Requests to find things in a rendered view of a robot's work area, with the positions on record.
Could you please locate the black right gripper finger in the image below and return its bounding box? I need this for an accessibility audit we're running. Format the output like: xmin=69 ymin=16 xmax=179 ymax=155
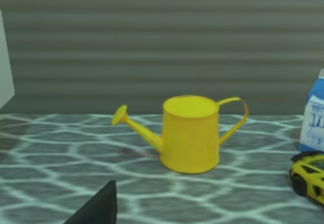
xmin=63 ymin=180 xmax=117 ymax=224

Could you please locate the white panel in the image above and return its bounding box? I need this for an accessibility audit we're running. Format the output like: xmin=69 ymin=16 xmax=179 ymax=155
xmin=0 ymin=10 xmax=15 ymax=109

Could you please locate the yellow watering can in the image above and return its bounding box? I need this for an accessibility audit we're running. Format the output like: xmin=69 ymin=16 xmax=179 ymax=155
xmin=111 ymin=95 xmax=250 ymax=175

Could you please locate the yellow toy sports car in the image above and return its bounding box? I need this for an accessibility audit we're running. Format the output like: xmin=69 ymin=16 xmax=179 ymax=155
xmin=289 ymin=151 xmax=324 ymax=206

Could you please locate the blue and white milk carton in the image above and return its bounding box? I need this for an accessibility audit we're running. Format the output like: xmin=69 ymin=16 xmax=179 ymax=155
xmin=298 ymin=68 xmax=324 ymax=154

